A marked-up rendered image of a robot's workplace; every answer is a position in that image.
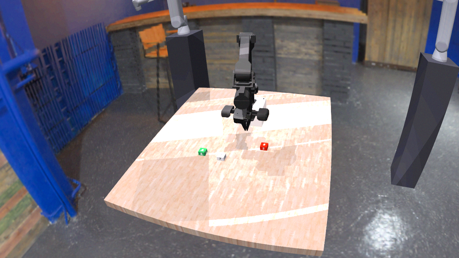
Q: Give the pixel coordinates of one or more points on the red block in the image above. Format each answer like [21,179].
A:
[264,146]

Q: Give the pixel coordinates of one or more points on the green block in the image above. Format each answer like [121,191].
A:
[202,151]

